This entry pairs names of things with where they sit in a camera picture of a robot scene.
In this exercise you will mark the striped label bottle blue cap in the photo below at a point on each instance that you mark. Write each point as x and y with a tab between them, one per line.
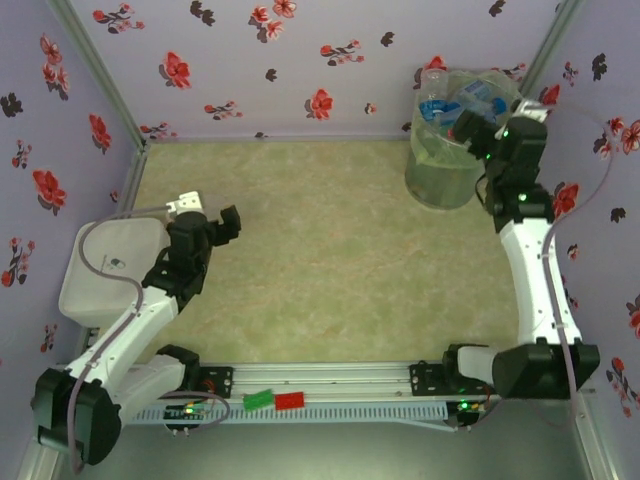
475	92

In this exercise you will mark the blue label bottle white cap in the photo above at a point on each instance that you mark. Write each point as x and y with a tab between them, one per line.
432	111

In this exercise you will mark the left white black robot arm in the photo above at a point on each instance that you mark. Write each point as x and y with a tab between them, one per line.
125	335

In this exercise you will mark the clear green bin liner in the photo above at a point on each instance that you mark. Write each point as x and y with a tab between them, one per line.
422	142

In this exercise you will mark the translucent green plastic bin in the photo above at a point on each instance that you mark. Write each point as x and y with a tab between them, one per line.
435	185

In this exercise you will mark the white plastic tray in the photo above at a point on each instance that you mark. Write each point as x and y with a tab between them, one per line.
75	295

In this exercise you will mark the left small circuit board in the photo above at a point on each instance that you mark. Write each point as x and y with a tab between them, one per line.
187	411

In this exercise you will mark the small circuit board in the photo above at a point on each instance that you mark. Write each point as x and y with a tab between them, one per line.
187	411
470	407

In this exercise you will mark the green toy block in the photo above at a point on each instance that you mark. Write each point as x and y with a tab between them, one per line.
258	400

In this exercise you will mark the red toy block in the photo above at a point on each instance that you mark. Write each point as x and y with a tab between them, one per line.
290	400

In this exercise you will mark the right small circuit board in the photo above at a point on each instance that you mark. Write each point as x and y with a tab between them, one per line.
470	407

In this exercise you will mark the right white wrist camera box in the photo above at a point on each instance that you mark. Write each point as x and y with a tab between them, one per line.
530	109

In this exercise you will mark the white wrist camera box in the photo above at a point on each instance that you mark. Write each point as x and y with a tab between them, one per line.
187	202
530	109

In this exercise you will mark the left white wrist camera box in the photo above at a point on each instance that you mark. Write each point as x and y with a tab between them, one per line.
187	202

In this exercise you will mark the aluminium corner post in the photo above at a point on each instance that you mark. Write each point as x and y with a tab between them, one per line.
551	45
101	75

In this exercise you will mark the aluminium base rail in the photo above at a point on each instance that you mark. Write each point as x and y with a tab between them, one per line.
320	380

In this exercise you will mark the aluminium frame bar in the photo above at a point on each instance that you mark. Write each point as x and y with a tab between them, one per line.
37	467
596	440

